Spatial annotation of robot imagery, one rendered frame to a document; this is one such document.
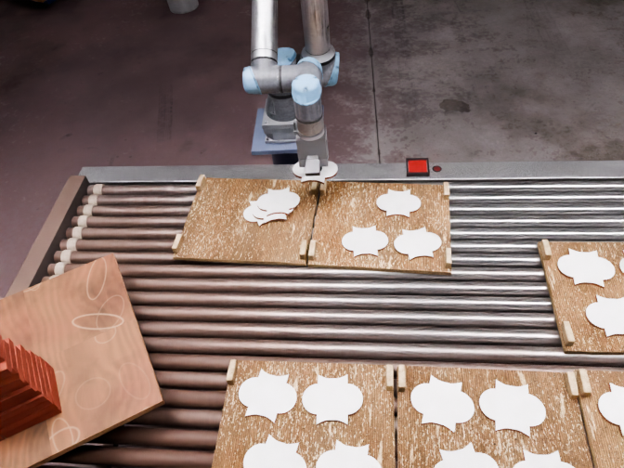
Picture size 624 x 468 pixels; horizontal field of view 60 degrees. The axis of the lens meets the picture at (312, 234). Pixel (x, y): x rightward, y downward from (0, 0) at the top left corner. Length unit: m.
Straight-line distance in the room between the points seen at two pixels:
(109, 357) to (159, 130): 2.56
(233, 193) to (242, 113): 1.99
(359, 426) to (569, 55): 3.47
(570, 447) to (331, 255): 0.76
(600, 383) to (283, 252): 0.89
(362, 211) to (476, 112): 2.08
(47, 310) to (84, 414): 0.34
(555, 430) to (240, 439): 0.71
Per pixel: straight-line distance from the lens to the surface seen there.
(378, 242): 1.60
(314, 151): 1.55
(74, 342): 1.49
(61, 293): 1.60
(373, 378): 1.37
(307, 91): 1.42
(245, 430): 1.35
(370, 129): 3.50
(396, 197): 1.72
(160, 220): 1.83
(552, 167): 1.95
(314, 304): 1.52
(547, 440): 1.37
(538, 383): 1.43
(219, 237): 1.69
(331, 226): 1.66
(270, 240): 1.64
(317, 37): 1.87
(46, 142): 4.09
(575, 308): 1.57
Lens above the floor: 2.17
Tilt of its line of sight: 49 degrees down
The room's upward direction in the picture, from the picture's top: 8 degrees counter-clockwise
